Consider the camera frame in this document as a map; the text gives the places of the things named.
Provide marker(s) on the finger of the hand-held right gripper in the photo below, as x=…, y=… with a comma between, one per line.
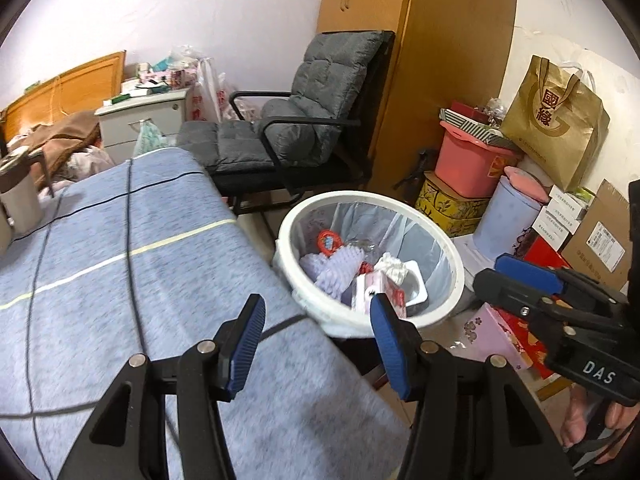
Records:
x=510, y=295
x=527, y=272

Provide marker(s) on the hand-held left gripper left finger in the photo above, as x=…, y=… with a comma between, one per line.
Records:
x=245, y=355

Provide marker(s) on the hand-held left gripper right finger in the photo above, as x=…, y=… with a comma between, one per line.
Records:
x=392, y=350

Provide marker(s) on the pink milk carton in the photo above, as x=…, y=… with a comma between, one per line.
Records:
x=365, y=295

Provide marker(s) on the white round trash bin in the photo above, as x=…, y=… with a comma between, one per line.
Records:
x=450, y=265

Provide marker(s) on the white yogurt cup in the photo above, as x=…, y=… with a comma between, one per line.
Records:
x=417, y=287

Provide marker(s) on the white tissue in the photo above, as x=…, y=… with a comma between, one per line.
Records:
x=392, y=266

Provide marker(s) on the white fluffy roll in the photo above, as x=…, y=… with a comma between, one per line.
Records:
x=340, y=270
x=310, y=267

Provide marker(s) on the person's right hand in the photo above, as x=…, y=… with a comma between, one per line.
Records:
x=575, y=420

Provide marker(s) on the pink floral box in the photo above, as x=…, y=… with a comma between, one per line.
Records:
x=492, y=335

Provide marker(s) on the red gift box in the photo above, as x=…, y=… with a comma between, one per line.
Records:
x=527, y=345

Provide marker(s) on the blue bin with pink lid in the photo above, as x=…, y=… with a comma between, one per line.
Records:
x=505, y=215

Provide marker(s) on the stack of white cartons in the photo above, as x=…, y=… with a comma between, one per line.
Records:
x=562, y=215

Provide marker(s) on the brown cardboard box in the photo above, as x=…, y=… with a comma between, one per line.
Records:
x=600, y=240

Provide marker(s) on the yellow patterned box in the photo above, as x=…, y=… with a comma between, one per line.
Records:
x=450, y=207

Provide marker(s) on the pink plastic bucket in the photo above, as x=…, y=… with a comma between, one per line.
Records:
x=467, y=165

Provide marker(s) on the brown paper shopping bag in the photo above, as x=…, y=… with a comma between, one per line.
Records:
x=555, y=125

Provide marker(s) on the striped gift box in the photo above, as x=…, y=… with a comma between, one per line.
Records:
x=470, y=122

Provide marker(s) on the tall wooden wardrobe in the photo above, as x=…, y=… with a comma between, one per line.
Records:
x=440, y=60

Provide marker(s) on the green white plastic bag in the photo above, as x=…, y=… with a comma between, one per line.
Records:
x=147, y=140

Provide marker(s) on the white red printed plastic bag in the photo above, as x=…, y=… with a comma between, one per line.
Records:
x=207, y=92

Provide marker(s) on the white nightstand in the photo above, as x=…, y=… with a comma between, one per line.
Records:
x=145, y=107

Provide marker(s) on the beige cup with brown band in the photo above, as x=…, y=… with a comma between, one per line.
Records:
x=20, y=205

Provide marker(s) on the grey cushioned armchair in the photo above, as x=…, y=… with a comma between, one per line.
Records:
x=325, y=80

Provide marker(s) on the brown fleece blanket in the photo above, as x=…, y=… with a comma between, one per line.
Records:
x=65, y=140

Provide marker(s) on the wooden headboard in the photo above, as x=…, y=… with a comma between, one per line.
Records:
x=75, y=87

